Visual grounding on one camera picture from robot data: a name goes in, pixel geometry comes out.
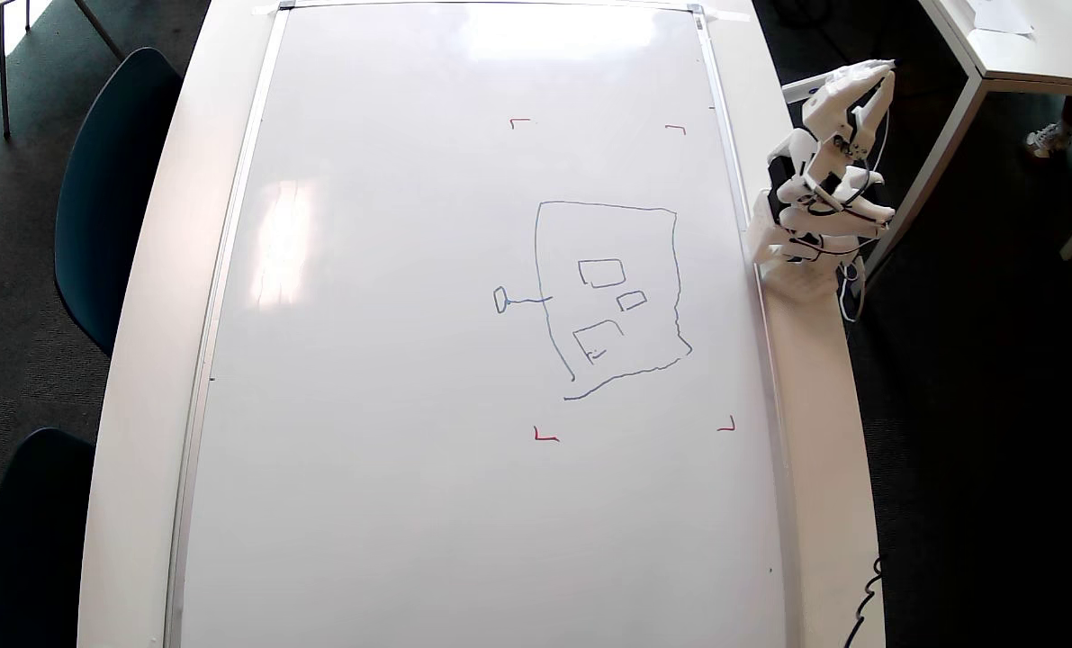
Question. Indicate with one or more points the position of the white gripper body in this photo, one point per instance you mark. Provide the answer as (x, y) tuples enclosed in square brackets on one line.
[(852, 101)]

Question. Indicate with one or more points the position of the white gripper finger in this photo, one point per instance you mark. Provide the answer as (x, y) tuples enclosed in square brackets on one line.
[(876, 99), (852, 79)]

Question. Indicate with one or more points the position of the white whiteboard marker pen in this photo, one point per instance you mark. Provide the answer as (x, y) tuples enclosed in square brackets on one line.
[(806, 87)]

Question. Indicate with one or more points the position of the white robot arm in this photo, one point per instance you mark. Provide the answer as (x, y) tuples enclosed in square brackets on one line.
[(806, 175)]

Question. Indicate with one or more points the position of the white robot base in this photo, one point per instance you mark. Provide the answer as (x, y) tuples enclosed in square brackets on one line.
[(792, 261)]

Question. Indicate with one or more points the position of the white paper sheet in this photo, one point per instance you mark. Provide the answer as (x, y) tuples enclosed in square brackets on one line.
[(1004, 13)]

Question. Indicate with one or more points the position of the white striped sneaker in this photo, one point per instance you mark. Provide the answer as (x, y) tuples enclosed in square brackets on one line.
[(1047, 139)]

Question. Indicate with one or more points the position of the white side table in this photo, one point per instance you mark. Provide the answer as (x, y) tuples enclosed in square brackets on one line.
[(1058, 54)]

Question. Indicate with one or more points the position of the dark teal chair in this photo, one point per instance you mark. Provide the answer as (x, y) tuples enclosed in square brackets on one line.
[(112, 180), (31, 540)]

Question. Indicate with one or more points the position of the grey metal furniture leg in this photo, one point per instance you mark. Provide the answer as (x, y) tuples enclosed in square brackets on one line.
[(4, 81), (99, 27)]

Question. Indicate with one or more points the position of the large whiteboard with metal frame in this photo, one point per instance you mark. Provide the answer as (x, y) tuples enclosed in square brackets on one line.
[(409, 360)]

